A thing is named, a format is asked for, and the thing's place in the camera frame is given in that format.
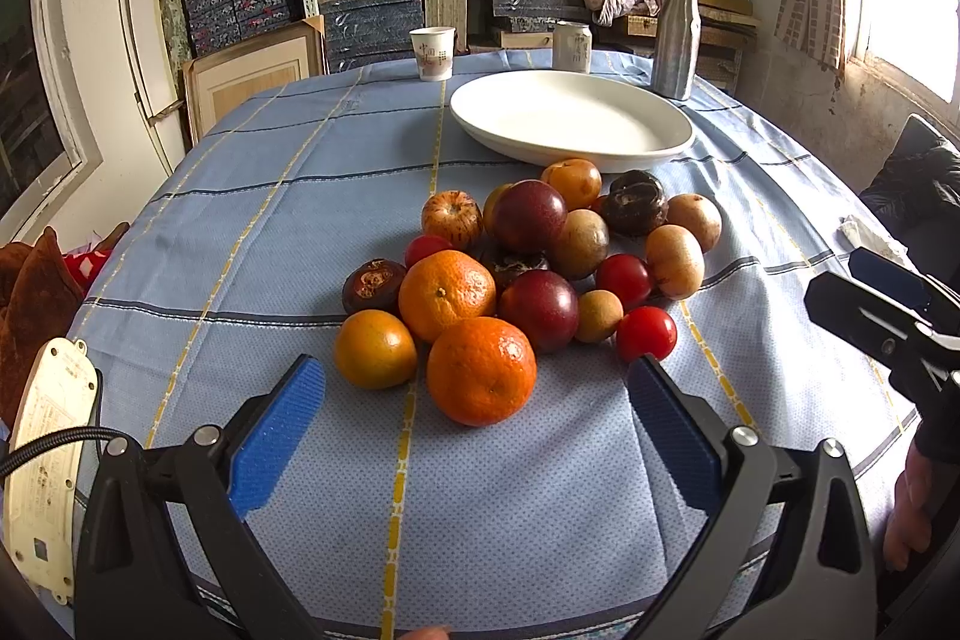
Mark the black jacket on chair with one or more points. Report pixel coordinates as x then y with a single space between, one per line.
915 196

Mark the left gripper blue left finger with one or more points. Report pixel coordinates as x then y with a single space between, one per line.
271 429

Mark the dark brown mangosteen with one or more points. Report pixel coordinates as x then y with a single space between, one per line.
373 286
635 204

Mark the small orange tomato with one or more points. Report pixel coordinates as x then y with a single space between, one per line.
576 179

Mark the white beverage can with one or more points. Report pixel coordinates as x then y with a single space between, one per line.
572 47

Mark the person's right hand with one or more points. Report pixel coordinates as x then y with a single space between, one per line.
909 529

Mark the small tan longan fruit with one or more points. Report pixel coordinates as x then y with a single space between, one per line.
600 312

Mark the yellow-orange persimmon fruit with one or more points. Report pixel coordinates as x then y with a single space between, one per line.
374 350

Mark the red cherry tomato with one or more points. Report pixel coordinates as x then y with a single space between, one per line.
646 331
423 247
627 277

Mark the tan round pear large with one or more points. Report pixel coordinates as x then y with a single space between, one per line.
675 260

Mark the striped small apple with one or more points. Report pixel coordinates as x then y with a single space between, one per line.
455 216

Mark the silver metal bottle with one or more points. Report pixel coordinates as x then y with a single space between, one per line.
676 49

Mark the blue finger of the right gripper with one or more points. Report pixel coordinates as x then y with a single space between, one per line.
867 319
890 278

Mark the large orange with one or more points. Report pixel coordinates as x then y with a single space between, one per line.
442 290
481 371

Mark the white paper cup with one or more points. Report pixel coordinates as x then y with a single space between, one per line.
434 49

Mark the dark red plum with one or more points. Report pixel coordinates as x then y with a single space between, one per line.
544 306
528 217

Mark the wooden framed panel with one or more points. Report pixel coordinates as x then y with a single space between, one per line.
217 83

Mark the dark mangosteen hidden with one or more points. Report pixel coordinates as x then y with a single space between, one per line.
506 266

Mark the brown plush toy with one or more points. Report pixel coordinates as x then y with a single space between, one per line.
41 289

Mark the brown kiwi-like fruit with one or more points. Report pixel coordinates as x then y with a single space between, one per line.
581 247

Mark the crumpled white tissue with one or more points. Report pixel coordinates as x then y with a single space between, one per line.
860 235

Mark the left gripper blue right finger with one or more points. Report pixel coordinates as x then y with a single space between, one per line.
674 422

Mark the large white oval plate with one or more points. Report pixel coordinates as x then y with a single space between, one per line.
541 117

